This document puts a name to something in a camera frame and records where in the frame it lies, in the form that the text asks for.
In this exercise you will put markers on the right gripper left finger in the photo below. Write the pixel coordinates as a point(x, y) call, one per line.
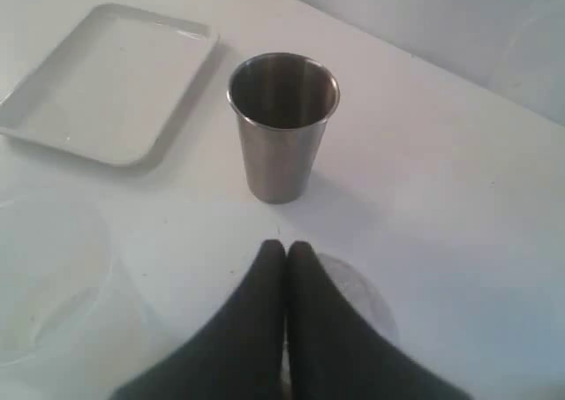
point(238, 353)

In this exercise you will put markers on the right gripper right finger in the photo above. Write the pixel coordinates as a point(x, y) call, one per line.
point(335, 353)

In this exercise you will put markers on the clear dome lid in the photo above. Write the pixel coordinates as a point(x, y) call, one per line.
point(360, 292)

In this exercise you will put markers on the stainless steel cup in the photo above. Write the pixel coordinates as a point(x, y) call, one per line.
point(282, 102)

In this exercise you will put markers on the white square tray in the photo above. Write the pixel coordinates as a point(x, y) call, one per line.
point(109, 88)

